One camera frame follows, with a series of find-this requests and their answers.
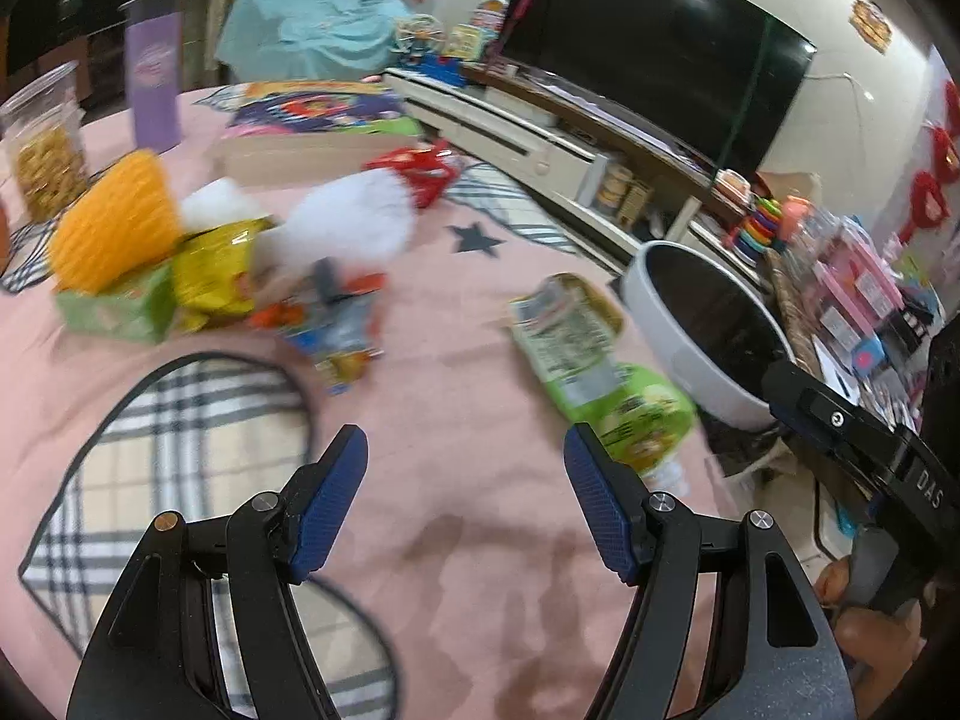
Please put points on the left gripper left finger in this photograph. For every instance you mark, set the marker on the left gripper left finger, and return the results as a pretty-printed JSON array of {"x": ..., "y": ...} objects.
[{"x": 154, "y": 653}]

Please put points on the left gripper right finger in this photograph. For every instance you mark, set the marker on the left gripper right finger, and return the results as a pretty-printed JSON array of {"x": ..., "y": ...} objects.
[{"x": 771, "y": 652}]

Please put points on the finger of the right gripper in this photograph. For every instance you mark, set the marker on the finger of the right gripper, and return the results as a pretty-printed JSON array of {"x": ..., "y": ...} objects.
[{"x": 836, "y": 428}]

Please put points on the green drink pouch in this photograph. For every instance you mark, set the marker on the green drink pouch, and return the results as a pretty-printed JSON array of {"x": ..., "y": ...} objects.
[{"x": 568, "y": 331}]

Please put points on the colourful foil snack wrapper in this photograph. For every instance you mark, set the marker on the colourful foil snack wrapper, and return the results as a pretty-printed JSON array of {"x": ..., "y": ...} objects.
[{"x": 333, "y": 321}]

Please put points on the yellow snack wrapper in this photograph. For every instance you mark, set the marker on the yellow snack wrapper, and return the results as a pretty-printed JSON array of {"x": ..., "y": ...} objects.
[{"x": 211, "y": 275}]

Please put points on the yellow foam fruit net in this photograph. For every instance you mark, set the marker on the yellow foam fruit net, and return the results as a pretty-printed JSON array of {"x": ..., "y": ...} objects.
[{"x": 125, "y": 221}]

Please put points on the white fluffy tissue wad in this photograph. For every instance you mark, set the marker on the white fluffy tissue wad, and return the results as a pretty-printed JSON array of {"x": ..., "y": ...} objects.
[{"x": 365, "y": 219}]

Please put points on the white round trash bin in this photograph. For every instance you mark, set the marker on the white round trash bin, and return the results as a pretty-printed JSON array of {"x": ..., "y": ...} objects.
[{"x": 709, "y": 332}]

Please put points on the person's right hand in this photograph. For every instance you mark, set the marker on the person's right hand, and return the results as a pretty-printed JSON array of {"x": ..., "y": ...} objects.
[{"x": 886, "y": 647}]

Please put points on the pink toy boxes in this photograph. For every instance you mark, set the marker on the pink toy boxes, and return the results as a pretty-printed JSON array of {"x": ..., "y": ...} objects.
[{"x": 877, "y": 322}]

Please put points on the pink bed cover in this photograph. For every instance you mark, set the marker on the pink bed cover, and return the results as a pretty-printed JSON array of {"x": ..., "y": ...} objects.
[{"x": 465, "y": 540}]

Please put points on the white television cabinet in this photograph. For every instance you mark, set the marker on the white television cabinet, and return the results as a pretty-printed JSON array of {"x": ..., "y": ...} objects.
[{"x": 564, "y": 172}]

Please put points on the black flat screen television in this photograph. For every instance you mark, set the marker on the black flat screen television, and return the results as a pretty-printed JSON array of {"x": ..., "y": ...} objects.
[{"x": 718, "y": 76}]

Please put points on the bread bun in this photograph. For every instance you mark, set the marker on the bread bun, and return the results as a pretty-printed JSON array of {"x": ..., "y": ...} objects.
[{"x": 5, "y": 237}]

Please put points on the red crumpled wrapper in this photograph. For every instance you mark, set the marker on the red crumpled wrapper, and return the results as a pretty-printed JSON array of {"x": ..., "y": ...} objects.
[{"x": 429, "y": 170}]

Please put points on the colourful children's book box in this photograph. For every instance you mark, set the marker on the colourful children's book box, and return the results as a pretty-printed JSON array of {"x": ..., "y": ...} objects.
[{"x": 288, "y": 133}]

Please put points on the ferris wheel toy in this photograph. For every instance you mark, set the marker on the ferris wheel toy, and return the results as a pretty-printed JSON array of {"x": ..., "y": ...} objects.
[{"x": 416, "y": 37}]

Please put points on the clear jar of snacks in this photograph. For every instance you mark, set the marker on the clear jar of snacks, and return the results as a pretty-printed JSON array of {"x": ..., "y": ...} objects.
[{"x": 41, "y": 133}]

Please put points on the purple cylindrical canister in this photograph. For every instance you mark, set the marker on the purple cylindrical canister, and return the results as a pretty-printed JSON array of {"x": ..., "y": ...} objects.
[{"x": 152, "y": 61}]

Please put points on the teal covered furniture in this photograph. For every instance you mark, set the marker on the teal covered furniture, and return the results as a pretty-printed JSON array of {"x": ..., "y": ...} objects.
[{"x": 340, "y": 40}]

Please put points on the rainbow stacking ring toy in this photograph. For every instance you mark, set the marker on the rainbow stacking ring toy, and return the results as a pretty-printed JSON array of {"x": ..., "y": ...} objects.
[{"x": 758, "y": 231}]

